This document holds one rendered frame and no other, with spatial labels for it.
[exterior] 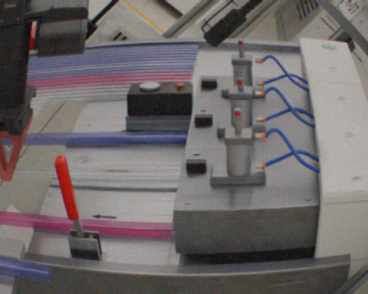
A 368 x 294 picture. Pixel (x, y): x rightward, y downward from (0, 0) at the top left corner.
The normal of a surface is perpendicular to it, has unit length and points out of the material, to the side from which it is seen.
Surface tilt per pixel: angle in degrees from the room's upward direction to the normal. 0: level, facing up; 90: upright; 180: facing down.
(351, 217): 90
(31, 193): 90
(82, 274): 90
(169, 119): 90
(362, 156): 45
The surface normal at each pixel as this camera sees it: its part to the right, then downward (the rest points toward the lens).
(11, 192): -0.08, 0.40
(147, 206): -0.04, -0.91
